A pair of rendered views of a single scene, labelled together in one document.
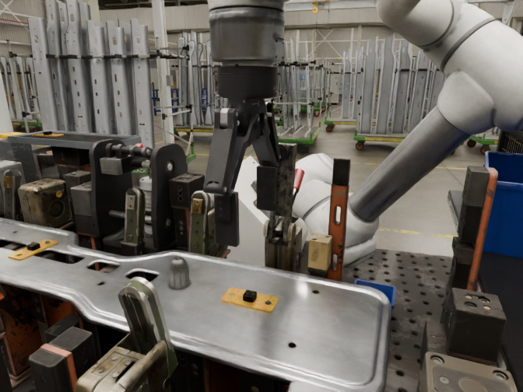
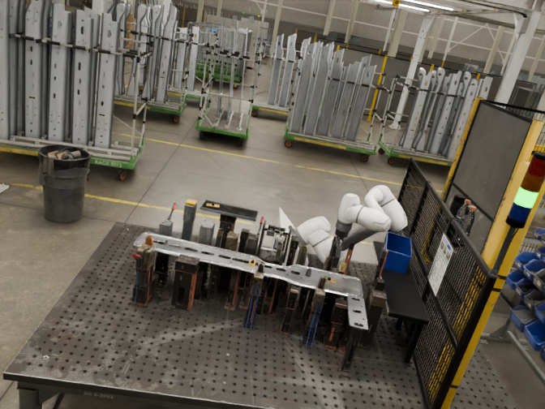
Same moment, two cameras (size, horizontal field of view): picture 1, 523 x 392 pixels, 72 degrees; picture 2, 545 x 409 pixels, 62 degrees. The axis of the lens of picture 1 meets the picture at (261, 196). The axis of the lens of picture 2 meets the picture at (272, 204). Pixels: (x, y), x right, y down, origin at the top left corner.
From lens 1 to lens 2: 2.26 m
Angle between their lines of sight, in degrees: 19
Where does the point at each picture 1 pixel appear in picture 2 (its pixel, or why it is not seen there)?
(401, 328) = not seen: hidden behind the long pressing
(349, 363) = (356, 292)
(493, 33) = (392, 204)
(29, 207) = (231, 244)
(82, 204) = (252, 244)
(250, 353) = (336, 290)
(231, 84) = (341, 234)
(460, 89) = not seen: hidden behind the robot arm
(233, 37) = (345, 228)
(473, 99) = not seen: hidden behind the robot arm
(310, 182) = (319, 230)
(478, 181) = (384, 253)
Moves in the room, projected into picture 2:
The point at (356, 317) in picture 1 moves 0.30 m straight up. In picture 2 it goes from (354, 284) to (368, 239)
